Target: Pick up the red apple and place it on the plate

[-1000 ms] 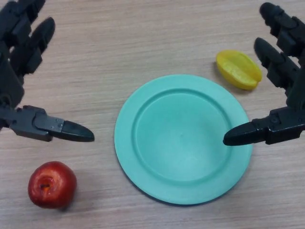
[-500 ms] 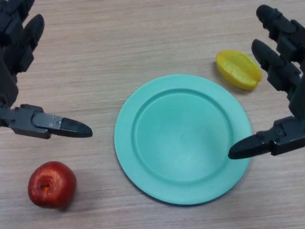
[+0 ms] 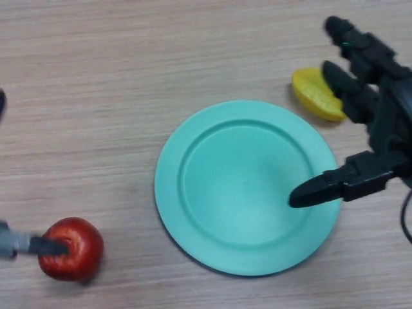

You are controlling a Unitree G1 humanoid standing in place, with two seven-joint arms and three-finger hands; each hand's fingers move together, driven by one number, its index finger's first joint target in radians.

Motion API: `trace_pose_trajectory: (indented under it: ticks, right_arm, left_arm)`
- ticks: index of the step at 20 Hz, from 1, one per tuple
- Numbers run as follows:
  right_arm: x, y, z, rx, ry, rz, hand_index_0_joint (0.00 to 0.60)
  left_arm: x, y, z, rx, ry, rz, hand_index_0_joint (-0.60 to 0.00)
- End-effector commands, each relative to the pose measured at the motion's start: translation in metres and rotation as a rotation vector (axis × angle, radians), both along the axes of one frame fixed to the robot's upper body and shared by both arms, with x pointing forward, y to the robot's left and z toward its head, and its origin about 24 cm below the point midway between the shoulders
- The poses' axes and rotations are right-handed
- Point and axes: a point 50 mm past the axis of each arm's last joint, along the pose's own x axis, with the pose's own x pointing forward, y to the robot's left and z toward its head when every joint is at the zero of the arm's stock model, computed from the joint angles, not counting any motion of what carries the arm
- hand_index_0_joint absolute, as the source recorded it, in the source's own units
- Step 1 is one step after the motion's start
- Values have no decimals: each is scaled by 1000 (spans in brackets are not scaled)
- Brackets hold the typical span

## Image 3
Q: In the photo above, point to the green round plate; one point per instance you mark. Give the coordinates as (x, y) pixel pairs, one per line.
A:
(238, 193)

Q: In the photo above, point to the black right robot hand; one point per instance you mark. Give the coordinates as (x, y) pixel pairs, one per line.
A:
(386, 135)

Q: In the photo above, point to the red apple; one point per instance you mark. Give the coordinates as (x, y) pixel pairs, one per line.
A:
(80, 260)

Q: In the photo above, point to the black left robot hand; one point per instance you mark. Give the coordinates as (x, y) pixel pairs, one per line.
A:
(19, 241)

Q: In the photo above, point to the yellow starfruit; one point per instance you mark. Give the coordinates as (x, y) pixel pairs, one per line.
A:
(310, 95)

